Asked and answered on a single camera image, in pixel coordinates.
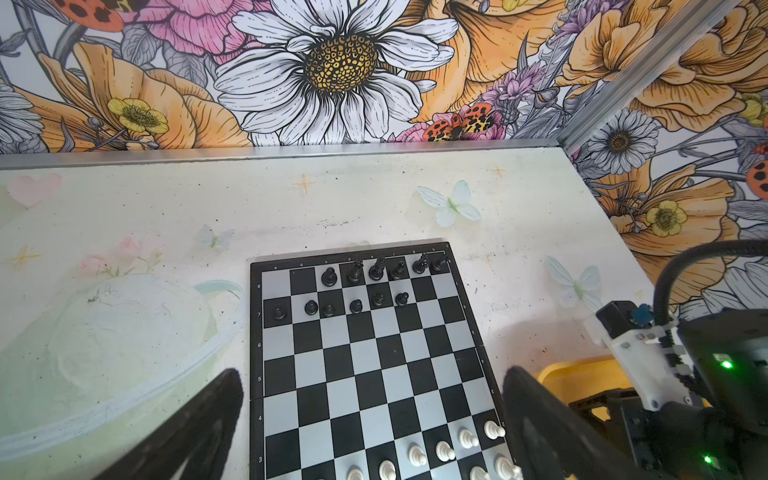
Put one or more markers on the black king piece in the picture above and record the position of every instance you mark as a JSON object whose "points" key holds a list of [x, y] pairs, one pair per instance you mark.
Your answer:
{"points": [[377, 270]]}

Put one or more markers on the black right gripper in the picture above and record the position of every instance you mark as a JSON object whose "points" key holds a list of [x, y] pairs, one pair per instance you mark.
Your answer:
{"points": [[621, 417]]}

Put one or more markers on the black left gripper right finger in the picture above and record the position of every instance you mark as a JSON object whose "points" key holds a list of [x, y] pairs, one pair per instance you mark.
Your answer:
{"points": [[550, 441]]}

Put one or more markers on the black white chess board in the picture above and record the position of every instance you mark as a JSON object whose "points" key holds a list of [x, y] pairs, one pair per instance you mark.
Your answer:
{"points": [[357, 379]]}

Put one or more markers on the yellow rectangular tray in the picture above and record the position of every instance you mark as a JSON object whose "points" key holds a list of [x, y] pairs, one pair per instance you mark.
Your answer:
{"points": [[576, 380]]}

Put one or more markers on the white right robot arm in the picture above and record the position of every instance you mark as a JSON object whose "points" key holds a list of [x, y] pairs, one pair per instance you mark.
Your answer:
{"points": [[719, 433]]}

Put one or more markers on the black rook corner piece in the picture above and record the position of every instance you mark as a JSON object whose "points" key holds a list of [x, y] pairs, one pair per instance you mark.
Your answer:
{"points": [[439, 265]]}

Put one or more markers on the black bishop piece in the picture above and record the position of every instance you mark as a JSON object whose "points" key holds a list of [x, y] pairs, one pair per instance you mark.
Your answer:
{"points": [[398, 271]]}

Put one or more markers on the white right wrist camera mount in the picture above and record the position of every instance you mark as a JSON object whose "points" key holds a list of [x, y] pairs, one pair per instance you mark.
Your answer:
{"points": [[629, 332]]}

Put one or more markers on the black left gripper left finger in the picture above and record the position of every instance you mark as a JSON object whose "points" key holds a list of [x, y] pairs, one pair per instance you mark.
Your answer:
{"points": [[194, 443]]}

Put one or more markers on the black knight piece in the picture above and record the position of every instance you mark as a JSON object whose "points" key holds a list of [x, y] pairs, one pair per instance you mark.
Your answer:
{"points": [[421, 264]]}

